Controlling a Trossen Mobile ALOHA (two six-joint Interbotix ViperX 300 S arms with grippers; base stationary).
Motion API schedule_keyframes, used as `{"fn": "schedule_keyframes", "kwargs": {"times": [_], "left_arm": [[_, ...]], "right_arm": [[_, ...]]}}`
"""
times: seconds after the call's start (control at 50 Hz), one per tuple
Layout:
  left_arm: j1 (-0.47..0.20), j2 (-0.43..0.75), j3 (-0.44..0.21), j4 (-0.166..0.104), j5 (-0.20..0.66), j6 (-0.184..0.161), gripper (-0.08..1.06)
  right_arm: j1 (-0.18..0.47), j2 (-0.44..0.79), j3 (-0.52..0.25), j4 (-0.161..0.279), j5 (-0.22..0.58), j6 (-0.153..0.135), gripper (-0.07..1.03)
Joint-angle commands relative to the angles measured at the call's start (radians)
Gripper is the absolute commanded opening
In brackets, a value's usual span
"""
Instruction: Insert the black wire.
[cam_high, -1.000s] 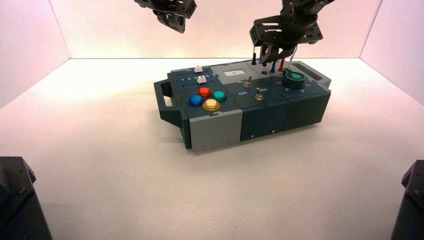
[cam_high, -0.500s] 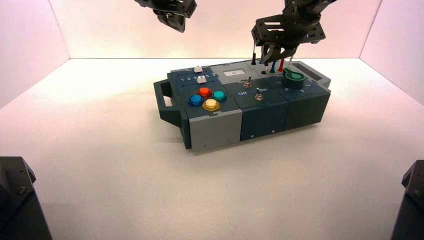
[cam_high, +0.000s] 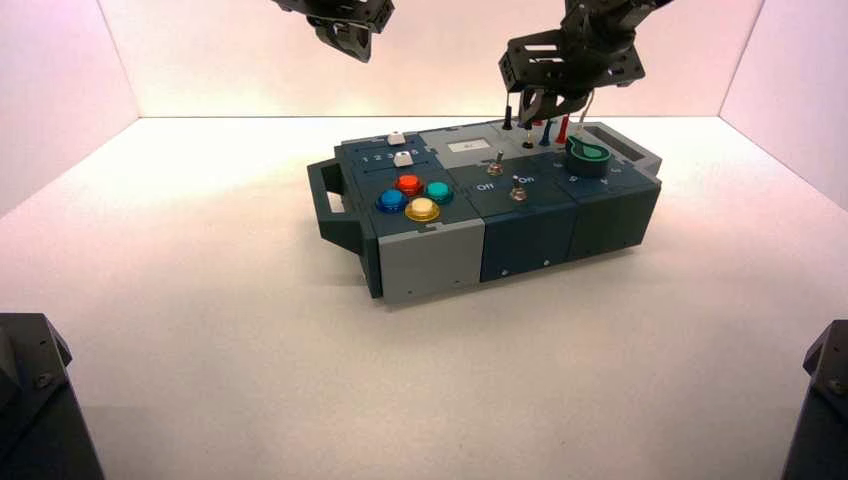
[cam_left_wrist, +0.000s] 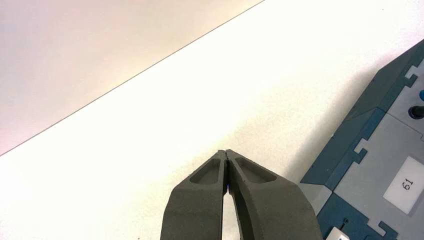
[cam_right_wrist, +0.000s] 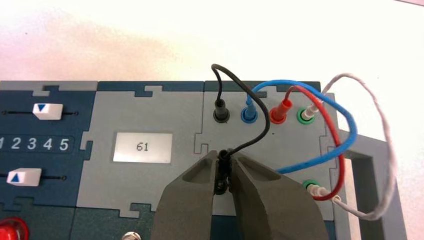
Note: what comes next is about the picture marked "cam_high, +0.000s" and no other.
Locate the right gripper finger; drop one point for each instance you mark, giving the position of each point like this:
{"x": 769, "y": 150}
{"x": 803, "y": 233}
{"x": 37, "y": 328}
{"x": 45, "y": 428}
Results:
{"x": 532, "y": 106}
{"x": 563, "y": 106}

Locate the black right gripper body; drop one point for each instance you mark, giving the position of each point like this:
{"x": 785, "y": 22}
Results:
{"x": 576, "y": 63}

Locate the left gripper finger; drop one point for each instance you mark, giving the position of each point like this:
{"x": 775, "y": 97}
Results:
{"x": 362, "y": 46}
{"x": 336, "y": 38}

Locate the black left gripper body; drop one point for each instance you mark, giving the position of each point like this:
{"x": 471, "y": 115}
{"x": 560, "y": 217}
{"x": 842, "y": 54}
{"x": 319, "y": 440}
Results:
{"x": 344, "y": 10}

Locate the blue grey modular task box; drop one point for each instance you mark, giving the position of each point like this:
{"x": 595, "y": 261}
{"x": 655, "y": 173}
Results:
{"x": 424, "y": 265}

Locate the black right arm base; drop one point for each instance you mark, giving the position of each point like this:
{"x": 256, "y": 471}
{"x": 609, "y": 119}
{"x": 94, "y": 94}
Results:
{"x": 821, "y": 424}

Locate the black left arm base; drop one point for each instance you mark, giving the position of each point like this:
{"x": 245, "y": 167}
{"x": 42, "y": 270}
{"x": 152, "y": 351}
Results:
{"x": 33, "y": 411}

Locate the green rotary knob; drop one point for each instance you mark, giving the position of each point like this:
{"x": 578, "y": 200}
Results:
{"x": 588, "y": 162}

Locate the white number display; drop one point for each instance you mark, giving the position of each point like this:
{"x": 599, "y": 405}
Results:
{"x": 469, "y": 146}

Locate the white slider knob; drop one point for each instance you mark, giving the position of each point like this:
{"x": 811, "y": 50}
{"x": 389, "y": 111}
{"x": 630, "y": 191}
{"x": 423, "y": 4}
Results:
{"x": 403, "y": 160}
{"x": 395, "y": 138}

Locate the teal push button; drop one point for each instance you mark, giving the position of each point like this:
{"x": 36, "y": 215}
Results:
{"x": 439, "y": 192}

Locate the red push button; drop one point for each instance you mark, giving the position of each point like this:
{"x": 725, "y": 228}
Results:
{"x": 409, "y": 184}

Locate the yellow push button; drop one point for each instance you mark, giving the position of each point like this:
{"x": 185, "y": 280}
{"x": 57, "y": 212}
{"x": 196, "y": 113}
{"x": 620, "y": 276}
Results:
{"x": 422, "y": 209}

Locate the blue push button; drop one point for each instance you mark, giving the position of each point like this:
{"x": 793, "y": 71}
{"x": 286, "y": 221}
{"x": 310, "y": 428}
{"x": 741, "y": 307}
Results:
{"x": 391, "y": 200}

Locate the metal toggle switch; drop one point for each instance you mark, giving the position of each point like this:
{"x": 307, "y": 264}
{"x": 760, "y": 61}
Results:
{"x": 497, "y": 168}
{"x": 517, "y": 195}

